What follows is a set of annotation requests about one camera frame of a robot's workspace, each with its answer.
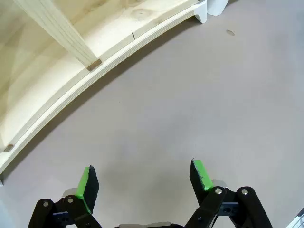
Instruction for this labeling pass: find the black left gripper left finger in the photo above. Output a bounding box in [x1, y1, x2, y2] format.
[28, 165, 103, 228]

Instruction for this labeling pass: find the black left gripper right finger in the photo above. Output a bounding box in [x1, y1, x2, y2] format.
[184, 159, 274, 228]

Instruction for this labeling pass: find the light wooden compartment shelf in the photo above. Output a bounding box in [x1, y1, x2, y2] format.
[0, 0, 200, 176]

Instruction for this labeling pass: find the white side table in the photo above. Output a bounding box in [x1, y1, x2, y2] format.
[208, 0, 229, 16]

